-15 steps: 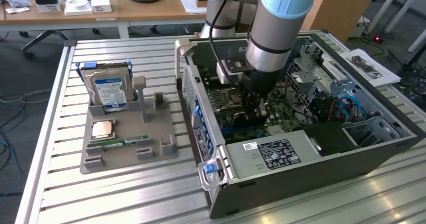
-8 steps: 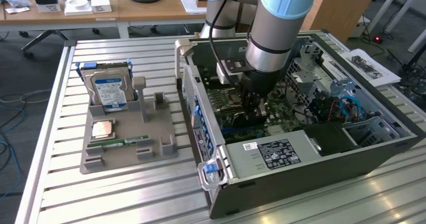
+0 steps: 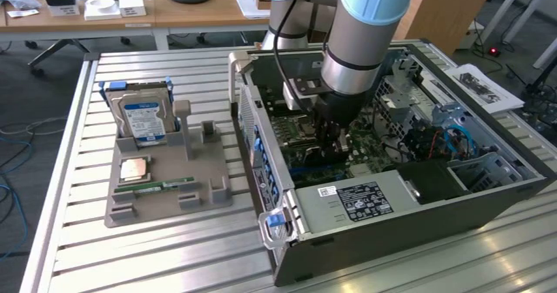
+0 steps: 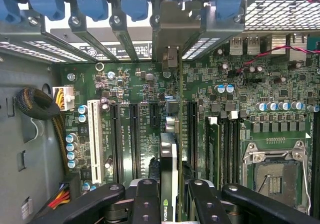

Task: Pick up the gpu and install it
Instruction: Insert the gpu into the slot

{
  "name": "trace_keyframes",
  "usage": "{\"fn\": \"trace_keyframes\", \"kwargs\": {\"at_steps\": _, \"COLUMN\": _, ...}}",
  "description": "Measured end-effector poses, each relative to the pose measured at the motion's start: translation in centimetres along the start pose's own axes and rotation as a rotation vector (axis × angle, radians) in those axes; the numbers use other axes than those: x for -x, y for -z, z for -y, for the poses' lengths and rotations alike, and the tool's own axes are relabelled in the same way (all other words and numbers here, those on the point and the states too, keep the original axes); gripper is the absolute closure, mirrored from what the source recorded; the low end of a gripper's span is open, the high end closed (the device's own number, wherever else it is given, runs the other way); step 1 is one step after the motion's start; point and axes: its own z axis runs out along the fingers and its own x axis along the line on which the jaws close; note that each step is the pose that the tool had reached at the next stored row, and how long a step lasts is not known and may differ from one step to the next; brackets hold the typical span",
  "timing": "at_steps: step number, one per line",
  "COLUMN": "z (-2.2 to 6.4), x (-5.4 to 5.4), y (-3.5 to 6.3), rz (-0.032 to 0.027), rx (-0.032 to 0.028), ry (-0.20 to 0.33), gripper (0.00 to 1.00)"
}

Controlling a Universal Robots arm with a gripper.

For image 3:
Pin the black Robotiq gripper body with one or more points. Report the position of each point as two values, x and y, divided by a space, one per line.
343 108

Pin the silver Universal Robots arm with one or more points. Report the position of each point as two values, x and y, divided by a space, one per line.
361 28

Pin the CPU socket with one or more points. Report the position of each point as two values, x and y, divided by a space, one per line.
302 126

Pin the green motherboard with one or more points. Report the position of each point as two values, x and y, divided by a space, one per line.
369 149

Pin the RAM stick with white label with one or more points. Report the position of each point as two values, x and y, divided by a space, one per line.
299 145

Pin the long blue expansion slot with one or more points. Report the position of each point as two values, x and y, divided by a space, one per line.
297 169

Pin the metal drive cage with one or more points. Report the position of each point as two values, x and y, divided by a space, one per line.
399 107

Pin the blue slot latch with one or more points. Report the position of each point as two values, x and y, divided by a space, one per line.
255 133
259 147
271 183
263 160
267 173
274 195

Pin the grey power supply unit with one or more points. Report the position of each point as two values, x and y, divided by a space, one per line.
321 214

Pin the black plastic air shroud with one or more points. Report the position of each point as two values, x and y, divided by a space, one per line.
430 182

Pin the blue case release latch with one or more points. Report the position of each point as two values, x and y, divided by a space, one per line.
273 226

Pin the open black PC case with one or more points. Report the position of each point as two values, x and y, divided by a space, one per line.
391 240

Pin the metal disk bay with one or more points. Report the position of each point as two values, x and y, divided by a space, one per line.
486 172

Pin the printed paper sheets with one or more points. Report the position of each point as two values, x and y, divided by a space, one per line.
491 90

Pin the grey plastic parts rack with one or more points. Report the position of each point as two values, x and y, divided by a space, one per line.
173 162

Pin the white paper stack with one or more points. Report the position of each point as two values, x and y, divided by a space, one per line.
251 10

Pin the wooden cabinet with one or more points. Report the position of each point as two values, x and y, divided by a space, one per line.
461 19

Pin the device with red light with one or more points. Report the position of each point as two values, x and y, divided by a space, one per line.
493 51

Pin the green RAM stick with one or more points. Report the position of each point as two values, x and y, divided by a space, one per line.
154 186

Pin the hard disk with blue carrier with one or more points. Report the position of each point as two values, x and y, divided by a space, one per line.
138 120

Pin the copper-coloured CPU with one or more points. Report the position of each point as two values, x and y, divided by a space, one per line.
133 169

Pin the black equipment stand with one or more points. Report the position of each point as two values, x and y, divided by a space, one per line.
539 87

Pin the white labelled box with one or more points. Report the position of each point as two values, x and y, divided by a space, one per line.
130 7

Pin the white flat box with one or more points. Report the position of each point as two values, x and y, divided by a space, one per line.
101 15

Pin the white tape roll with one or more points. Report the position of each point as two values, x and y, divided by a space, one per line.
98 5

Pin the grey desk leg with casters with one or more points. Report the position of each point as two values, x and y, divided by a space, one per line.
48 53

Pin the wooden desk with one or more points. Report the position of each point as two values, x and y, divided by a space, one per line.
52 23

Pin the white box with black top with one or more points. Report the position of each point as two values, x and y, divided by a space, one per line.
62 7

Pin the white and red card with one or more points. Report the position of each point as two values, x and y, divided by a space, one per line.
21 13

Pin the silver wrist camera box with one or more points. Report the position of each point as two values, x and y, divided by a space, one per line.
291 95

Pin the white table frame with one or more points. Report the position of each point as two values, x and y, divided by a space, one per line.
499 14

